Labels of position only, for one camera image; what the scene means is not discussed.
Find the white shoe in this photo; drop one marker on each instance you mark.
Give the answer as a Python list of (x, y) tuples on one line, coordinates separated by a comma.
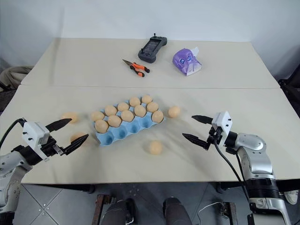
[(293, 197)]

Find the beige egg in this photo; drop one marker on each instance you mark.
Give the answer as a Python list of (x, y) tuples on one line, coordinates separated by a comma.
[(70, 115), (123, 106), (114, 121), (174, 111), (147, 99), (127, 116), (156, 147), (97, 116), (76, 136), (152, 107), (157, 116), (134, 101), (139, 110), (110, 110), (101, 126)]

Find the orange black pliers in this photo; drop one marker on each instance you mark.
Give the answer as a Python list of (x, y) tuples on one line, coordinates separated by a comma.
[(138, 68)]

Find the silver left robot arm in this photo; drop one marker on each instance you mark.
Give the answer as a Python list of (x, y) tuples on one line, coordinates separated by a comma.
[(7, 168)]

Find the dark chair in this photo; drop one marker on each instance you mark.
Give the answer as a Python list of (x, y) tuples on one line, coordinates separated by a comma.
[(290, 91)]

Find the black table bracket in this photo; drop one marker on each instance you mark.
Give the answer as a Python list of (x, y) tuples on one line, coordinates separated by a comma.
[(226, 186)]

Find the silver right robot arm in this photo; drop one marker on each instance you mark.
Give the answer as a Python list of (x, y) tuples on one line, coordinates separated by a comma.
[(257, 159)]

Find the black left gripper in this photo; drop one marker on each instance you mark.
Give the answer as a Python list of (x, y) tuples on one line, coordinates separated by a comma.
[(50, 146)]

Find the beige bag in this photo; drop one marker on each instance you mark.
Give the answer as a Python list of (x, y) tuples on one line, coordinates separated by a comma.
[(14, 77)]

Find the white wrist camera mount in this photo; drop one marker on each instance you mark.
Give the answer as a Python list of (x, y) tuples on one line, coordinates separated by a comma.
[(32, 133), (222, 122)]

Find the rusty metal frame bar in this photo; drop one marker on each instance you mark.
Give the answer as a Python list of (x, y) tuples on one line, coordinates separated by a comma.
[(230, 213), (99, 208)]

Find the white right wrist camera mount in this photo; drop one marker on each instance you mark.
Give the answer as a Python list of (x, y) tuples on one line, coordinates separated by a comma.
[(222, 122)]

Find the grey handheld remote controller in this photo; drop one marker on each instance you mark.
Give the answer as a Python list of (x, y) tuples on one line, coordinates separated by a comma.
[(152, 49)]

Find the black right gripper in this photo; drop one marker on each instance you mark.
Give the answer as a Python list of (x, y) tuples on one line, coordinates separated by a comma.
[(216, 137)]

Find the purple tissue pack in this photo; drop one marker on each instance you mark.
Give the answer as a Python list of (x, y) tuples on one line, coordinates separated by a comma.
[(186, 61)]

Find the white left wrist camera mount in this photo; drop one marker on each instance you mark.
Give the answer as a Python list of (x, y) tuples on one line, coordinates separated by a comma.
[(32, 133)]

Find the blue egg tray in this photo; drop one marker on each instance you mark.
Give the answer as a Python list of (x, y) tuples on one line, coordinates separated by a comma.
[(122, 134)]

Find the dark rounded shape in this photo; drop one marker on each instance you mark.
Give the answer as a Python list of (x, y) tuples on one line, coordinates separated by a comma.
[(120, 212), (175, 212)]

